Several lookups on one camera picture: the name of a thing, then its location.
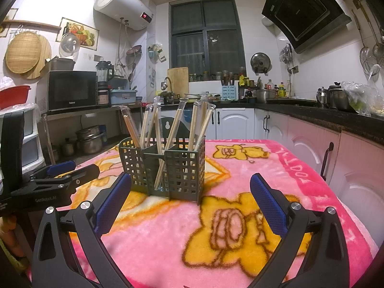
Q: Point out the row of spice jars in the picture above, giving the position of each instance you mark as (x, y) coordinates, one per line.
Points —
(207, 76)

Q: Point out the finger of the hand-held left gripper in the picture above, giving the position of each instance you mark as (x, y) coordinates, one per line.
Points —
(81, 174)
(61, 167)

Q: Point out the hanging steel skimmer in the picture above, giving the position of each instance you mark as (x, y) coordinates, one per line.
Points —
(378, 49)

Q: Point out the steel pot lid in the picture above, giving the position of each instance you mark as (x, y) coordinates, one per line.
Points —
(261, 63)

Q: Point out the small steel kettle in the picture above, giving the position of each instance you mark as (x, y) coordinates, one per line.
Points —
(322, 97)

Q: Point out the grey metal container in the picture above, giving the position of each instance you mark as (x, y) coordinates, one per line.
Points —
(61, 65)

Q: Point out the black kitchen countertop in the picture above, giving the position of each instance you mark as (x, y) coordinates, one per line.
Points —
(315, 114)

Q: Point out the black range hood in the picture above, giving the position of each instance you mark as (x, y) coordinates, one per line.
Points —
(303, 9)

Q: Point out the white plastic drawer unit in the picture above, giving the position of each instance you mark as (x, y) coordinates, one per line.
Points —
(30, 138)

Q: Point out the wall mounted utensil caddy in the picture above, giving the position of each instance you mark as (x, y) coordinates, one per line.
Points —
(156, 54)

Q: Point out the wall power socket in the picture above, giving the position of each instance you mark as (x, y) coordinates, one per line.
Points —
(294, 69)

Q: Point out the white kitchen base cabinets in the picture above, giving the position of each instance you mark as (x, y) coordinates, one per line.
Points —
(234, 123)

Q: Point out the metal shelf rack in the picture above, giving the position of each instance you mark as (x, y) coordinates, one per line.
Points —
(90, 108)

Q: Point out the clear bag of vegetables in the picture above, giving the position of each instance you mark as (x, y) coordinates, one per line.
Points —
(360, 99)

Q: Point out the steel faucet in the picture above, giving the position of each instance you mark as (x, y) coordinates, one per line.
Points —
(168, 81)

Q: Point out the person's left forearm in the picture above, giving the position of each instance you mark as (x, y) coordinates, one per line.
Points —
(9, 234)

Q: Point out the light blue knife block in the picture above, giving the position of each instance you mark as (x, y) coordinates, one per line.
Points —
(230, 92)

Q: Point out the dark framed window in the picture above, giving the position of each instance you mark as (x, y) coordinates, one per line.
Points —
(204, 36)

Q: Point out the hanging reddish pan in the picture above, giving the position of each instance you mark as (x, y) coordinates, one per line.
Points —
(134, 50)

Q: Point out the wooden rolling pin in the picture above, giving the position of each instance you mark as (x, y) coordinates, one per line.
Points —
(30, 24)

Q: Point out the blender with brown base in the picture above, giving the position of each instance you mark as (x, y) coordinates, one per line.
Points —
(103, 73)

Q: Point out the large steel kettle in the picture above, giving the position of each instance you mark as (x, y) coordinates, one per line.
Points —
(337, 97)

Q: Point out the hanging small kitchen tools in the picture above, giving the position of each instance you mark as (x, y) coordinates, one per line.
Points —
(286, 53)

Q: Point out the stacked steel pots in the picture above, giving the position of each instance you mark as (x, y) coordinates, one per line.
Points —
(90, 144)

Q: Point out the blue plastic bag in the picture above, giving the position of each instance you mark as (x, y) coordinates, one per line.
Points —
(187, 118)

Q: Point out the pink printed bear blanket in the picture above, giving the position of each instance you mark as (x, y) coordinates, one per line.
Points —
(180, 231)

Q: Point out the dark green utensil holder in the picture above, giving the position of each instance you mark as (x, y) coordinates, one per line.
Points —
(184, 151)

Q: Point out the wooden cutting board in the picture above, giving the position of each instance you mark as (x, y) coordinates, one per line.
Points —
(178, 79)

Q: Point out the black microwave oven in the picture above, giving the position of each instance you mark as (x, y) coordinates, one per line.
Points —
(72, 91)

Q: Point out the light blue plastic box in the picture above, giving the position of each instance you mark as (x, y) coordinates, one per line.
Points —
(123, 97)

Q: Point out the white water heater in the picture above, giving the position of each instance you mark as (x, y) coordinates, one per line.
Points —
(120, 3)

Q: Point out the fruit wall poster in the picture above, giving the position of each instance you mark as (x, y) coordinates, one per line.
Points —
(81, 31)
(10, 16)

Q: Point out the round bamboo board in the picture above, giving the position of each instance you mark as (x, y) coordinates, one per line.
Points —
(22, 52)

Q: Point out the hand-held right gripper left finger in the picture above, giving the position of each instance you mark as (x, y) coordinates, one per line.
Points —
(112, 204)

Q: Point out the red plastic basin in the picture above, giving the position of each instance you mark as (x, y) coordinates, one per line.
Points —
(13, 97)

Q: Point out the steel mixing pot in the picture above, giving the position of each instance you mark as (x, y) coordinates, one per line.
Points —
(265, 96)

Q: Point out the group of wooden chopsticks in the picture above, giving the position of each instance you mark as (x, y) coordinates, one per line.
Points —
(131, 127)

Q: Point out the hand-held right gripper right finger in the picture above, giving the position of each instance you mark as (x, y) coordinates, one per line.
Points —
(268, 204)

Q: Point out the cluster of oil bottles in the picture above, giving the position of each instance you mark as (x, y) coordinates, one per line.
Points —
(281, 90)

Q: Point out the round wooden board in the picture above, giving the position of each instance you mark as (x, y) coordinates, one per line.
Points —
(45, 57)

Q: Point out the glass pot lid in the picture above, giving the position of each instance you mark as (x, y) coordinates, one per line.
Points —
(70, 45)

